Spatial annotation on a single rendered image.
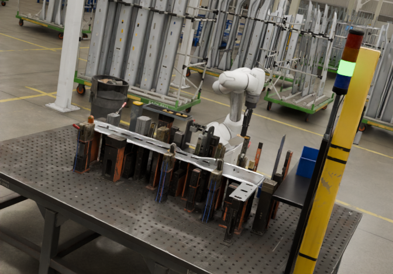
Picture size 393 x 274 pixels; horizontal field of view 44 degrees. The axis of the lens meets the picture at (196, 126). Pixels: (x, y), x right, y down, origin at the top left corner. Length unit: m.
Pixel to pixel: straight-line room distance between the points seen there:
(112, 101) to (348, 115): 4.22
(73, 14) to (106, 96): 1.40
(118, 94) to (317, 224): 4.08
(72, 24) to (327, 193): 5.16
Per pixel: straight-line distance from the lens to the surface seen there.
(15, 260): 3.86
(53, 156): 3.80
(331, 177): 2.58
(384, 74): 9.96
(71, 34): 7.11
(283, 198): 2.97
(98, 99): 6.32
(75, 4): 7.06
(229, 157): 3.91
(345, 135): 2.52
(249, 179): 3.20
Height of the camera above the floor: 2.15
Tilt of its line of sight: 16 degrees down
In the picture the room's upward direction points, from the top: 12 degrees clockwise
